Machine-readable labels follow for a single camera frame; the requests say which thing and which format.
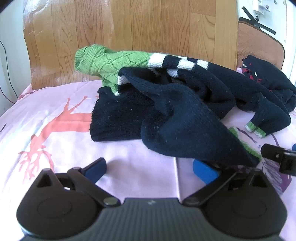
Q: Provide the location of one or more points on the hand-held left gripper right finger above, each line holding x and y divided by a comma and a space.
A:
204, 173

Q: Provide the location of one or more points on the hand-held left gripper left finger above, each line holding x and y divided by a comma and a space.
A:
95, 169

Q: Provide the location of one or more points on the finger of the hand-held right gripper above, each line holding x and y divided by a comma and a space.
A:
275, 153

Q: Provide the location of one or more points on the navy and green knit sweater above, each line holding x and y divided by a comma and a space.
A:
185, 109

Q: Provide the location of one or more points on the dark garment with red print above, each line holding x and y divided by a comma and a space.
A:
268, 76

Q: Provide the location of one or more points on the brown cushion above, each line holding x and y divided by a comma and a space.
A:
256, 44

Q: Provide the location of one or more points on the long black tape strip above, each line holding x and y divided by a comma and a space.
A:
261, 25

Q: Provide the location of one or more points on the short black tape strip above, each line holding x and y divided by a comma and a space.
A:
249, 14

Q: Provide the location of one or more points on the wooden headboard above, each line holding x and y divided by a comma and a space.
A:
138, 32

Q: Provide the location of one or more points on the white power strip with charger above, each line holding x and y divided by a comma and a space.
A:
260, 5

